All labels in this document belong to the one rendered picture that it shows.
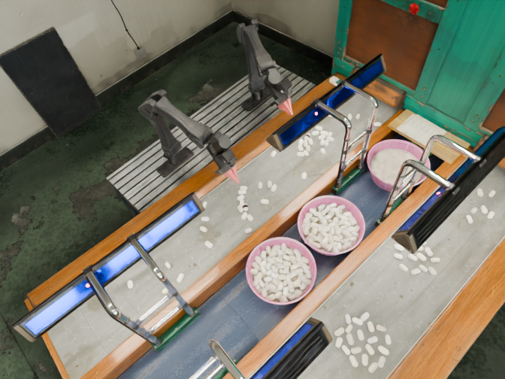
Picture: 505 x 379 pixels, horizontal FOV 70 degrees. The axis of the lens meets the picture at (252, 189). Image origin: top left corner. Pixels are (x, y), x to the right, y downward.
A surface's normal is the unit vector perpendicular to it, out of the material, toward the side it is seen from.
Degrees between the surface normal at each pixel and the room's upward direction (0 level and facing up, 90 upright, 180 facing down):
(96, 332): 0
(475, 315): 0
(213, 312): 0
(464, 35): 90
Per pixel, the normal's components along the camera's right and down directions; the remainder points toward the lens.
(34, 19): 0.72, 0.54
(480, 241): -0.09, -0.56
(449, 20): -0.75, 0.58
